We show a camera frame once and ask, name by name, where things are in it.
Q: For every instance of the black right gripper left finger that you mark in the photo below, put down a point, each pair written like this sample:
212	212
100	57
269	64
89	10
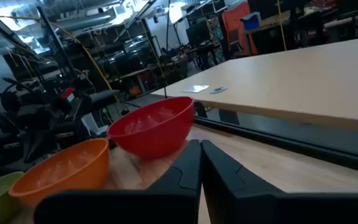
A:
172	205

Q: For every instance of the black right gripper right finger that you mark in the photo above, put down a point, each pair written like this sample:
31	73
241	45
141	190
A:
244	205

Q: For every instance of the orange plastic bowl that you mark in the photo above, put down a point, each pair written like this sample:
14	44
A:
73	180

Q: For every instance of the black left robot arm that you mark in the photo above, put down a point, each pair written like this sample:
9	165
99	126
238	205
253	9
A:
39	118

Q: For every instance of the stack of nested colourful bowls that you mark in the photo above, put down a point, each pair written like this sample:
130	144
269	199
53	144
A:
154	140

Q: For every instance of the tan neighbouring table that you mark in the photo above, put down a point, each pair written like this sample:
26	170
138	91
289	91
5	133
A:
291	81

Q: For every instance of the colourful patterned board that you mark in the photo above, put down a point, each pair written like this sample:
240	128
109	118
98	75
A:
216	34

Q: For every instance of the blue storage box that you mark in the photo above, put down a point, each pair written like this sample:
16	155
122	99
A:
251	22

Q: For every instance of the yellow vertical pole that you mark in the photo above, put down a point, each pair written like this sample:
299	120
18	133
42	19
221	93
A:
281	25

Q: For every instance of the orange hanging cloth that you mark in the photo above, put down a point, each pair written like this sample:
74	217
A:
232	18

